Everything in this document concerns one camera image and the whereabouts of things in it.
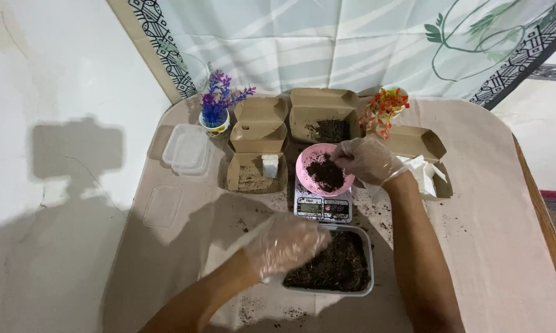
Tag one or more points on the beige tablecloth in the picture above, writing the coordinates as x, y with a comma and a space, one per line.
481, 231

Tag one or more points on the person's right hand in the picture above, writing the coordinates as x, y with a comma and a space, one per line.
370, 159

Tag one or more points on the person's left hand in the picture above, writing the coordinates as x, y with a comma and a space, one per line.
282, 245

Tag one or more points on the empty clear plastic container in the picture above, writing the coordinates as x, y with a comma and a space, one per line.
187, 148

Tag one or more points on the dark soil in tub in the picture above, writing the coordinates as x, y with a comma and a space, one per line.
338, 268

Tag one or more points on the silver digital kitchen scale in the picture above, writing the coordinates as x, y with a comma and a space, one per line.
322, 208

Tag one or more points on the clear plastic tub with soil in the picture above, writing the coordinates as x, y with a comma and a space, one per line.
343, 277

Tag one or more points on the pink plastic plate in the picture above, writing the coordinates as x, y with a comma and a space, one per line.
308, 159

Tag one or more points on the flat clear plastic lid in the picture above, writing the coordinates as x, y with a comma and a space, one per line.
162, 206

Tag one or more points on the dark soil heap on plate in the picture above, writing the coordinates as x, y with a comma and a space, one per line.
325, 175

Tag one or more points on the kraft paper box with sand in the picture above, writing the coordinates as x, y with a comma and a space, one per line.
258, 134

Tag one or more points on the crumpled white plastic wrap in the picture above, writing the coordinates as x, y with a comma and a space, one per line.
421, 173

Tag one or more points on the orange artificial plant in cup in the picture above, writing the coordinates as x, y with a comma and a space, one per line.
384, 106

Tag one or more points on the patterned pale backdrop cloth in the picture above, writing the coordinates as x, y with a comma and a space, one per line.
343, 41

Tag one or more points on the purple artificial plant in cup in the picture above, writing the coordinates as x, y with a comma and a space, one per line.
215, 104

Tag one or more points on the small white plastic cup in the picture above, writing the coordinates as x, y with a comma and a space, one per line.
270, 165

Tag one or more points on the kraft paper box with soil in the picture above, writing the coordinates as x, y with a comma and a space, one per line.
322, 108

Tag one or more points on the kraft paper box with wrap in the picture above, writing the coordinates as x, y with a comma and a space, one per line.
417, 141

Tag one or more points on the person's right fingers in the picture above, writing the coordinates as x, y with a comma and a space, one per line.
345, 150

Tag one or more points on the person's left fingers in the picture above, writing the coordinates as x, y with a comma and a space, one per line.
315, 240

